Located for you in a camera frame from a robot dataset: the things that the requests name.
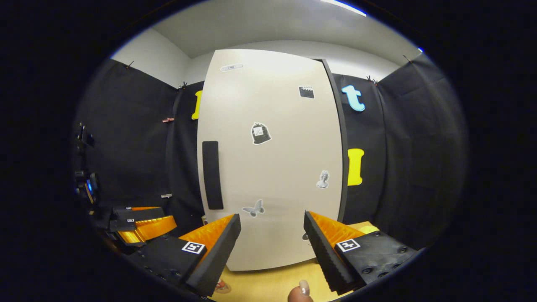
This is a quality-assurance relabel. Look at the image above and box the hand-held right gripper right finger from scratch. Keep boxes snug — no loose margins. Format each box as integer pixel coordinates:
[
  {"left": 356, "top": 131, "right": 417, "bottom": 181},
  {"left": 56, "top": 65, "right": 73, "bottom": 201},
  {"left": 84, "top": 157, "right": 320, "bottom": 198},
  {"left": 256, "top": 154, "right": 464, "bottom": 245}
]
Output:
[{"left": 303, "top": 211, "right": 420, "bottom": 295}]

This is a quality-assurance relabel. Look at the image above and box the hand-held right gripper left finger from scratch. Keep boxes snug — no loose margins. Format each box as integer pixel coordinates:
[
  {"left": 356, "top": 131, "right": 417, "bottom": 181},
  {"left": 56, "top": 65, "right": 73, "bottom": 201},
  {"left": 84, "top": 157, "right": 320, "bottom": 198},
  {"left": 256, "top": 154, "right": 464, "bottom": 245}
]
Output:
[{"left": 128, "top": 213, "right": 242, "bottom": 297}]

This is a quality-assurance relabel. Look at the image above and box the black door handle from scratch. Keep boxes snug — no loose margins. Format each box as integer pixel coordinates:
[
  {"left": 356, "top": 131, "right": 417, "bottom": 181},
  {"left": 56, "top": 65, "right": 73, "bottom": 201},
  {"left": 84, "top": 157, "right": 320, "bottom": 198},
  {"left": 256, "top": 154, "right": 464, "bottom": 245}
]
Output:
[{"left": 202, "top": 141, "right": 224, "bottom": 210}]

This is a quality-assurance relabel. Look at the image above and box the beige cabinet door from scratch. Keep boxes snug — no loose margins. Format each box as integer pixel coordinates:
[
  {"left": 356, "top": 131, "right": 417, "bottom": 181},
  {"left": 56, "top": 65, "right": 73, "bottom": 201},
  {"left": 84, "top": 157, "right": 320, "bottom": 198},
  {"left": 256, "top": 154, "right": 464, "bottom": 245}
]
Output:
[{"left": 196, "top": 49, "right": 344, "bottom": 272}]

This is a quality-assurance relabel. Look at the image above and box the dark grey cabinet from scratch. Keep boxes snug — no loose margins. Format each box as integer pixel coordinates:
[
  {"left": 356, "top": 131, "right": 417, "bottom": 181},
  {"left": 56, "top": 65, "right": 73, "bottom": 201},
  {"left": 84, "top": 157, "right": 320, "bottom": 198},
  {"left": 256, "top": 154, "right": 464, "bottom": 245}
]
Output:
[{"left": 196, "top": 49, "right": 350, "bottom": 272}]

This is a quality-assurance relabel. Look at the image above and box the black backdrop cloth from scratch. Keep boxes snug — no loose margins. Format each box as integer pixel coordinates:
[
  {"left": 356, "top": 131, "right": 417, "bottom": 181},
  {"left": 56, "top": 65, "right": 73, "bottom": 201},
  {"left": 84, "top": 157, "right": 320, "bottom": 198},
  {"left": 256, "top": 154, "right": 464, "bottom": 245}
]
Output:
[{"left": 73, "top": 52, "right": 468, "bottom": 252}]

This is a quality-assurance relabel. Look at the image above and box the long ceiling light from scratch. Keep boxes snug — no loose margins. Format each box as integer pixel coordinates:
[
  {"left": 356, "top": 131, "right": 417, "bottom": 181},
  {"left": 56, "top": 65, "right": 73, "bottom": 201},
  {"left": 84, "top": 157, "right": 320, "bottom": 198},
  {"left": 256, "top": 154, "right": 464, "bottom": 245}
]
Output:
[{"left": 321, "top": 0, "right": 368, "bottom": 18}]

